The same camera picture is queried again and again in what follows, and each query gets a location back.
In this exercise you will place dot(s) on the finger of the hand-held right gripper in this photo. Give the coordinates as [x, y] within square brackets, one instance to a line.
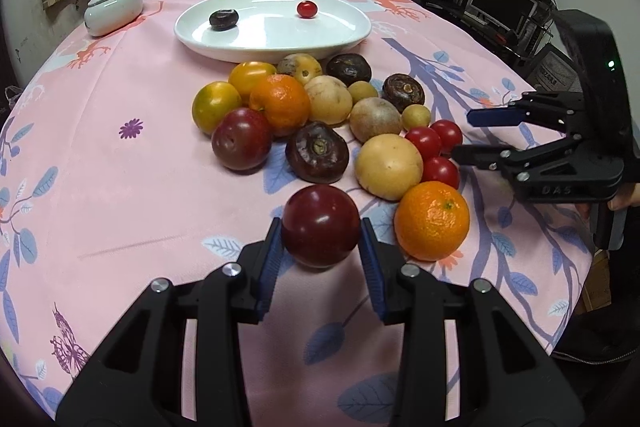
[505, 157]
[492, 117]

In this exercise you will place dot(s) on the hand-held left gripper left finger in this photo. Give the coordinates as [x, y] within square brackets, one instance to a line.
[271, 272]

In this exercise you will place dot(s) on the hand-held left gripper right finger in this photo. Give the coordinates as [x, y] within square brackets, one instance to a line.
[372, 277]

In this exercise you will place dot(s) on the red cherry tomato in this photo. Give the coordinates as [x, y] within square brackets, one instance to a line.
[441, 173]
[447, 133]
[307, 9]
[422, 143]

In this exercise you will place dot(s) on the dark red plum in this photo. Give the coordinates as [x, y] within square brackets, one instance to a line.
[320, 227]

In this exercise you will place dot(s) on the small yellow longan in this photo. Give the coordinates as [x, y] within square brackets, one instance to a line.
[363, 92]
[416, 117]

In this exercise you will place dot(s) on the orange mandarin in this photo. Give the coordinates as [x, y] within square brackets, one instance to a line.
[281, 107]
[432, 222]

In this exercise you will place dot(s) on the dark water chestnut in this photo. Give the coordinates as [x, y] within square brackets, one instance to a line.
[224, 20]
[317, 152]
[404, 92]

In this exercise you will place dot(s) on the purplish red plum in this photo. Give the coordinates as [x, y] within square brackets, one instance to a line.
[242, 139]

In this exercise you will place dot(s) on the green yellow tangerine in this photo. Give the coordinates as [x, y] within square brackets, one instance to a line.
[215, 107]

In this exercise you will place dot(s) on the spotted yellow passion fruit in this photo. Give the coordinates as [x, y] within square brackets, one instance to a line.
[300, 67]

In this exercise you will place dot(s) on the white oval plate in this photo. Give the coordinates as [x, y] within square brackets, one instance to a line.
[280, 37]

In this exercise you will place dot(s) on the person's right hand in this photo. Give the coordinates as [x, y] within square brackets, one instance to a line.
[622, 203]

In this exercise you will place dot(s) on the black mesh chair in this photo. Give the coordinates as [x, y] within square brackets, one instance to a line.
[555, 69]

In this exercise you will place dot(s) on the large yellow passion fruit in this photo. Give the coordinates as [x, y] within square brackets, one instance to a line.
[389, 167]

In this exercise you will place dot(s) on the computer monitor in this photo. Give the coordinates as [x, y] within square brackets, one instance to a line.
[502, 2]

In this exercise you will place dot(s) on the brownish green passion fruit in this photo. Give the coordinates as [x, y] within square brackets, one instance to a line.
[375, 119]

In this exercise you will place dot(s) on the pink floral tablecloth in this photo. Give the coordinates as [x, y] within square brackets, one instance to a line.
[150, 187]

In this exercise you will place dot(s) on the dark plum on table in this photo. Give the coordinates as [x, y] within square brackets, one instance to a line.
[349, 69]

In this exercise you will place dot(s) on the brown cardboard box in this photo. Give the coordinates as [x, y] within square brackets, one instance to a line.
[597, 279]

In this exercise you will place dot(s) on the yellow orange tangerine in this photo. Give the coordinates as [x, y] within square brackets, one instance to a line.
[250, 77]

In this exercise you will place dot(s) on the dark cloth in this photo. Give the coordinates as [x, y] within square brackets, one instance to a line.
[600, 337]

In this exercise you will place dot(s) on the pale green lidded ceramic jar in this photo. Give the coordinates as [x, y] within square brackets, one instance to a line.
[112, 9]

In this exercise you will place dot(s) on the clear plastic bag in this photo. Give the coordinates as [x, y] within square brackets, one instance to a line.
[11, 96]

